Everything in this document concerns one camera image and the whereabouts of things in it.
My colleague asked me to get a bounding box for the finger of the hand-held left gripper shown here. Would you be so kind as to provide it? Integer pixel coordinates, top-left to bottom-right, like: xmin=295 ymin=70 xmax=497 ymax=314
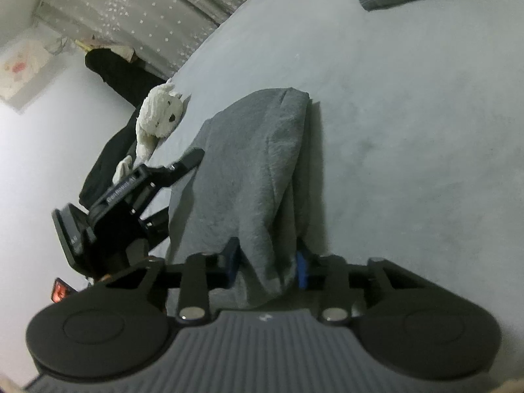
xmin=139 ymin=207 xmax=169 ymax=248
xmin=149 ymin=148 xmax=205 ymax=189

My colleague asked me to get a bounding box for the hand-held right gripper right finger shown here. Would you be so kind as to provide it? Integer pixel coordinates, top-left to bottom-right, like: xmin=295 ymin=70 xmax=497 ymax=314
xmin=295 ymin=239 xmax=428 ymax=323

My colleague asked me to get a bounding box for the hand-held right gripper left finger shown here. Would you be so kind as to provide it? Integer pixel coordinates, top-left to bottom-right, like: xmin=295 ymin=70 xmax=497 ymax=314
xmin=104 ymin=237 xmax=243 ymax=323

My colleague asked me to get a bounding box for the grey shirt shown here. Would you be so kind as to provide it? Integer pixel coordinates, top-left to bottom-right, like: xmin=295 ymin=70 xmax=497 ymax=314
xmin=168 ymin=87 xmax=312 ymax=309

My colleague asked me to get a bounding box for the white plush toy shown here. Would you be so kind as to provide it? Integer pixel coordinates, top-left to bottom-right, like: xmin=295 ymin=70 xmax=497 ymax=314
xmin=135 ymin=83 xmax=185 ymax=160

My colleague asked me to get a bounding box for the black hanging garment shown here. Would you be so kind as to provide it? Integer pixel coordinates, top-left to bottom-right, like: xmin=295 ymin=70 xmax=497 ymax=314
xmin=84 ymin=48 xmax=168 ymax=109

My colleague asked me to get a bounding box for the smartphone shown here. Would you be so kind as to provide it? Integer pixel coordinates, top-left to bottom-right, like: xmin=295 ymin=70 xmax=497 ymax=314
xmin=51 ymin=278 xmax=78 ymax=303

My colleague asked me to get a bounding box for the grey starred curtain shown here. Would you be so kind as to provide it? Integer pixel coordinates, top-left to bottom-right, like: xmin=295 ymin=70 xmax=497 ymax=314
xmin=33 ymin=0 xmax=275 ymax=83

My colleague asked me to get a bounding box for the grey bed sheet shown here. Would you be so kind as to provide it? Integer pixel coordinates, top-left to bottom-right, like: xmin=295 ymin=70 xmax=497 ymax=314
xmin=147 ymin=0 xmax=524 ymax=377

